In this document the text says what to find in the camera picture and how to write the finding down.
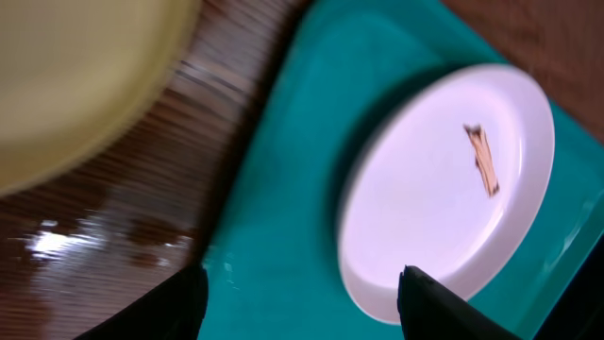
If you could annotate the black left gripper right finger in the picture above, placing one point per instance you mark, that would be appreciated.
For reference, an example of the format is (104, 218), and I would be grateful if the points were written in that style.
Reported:
(428, 310)

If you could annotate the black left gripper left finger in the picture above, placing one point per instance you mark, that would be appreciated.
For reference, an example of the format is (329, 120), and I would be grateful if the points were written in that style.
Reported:
(173, 310)

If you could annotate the small white plate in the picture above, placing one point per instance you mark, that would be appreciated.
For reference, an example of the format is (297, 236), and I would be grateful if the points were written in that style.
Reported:
(451, 182)

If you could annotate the yellow plate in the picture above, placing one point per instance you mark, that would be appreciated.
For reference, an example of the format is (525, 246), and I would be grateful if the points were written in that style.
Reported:
(77, 74)

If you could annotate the blue plastic tray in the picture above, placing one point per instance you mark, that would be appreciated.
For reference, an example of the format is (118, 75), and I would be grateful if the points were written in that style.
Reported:
(272, 267)

